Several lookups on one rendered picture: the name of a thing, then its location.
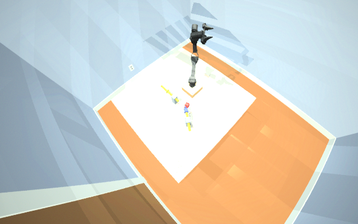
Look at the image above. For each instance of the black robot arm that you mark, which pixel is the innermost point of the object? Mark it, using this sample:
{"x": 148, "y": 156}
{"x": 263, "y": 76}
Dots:
{"x": 194, "y": 59}

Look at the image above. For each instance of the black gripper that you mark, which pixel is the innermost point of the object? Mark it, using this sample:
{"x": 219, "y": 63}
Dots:
{"x": 201, "y": 34}

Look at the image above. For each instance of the yellow square bar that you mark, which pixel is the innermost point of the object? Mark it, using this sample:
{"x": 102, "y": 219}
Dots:
{"x": 173, "y": 96}

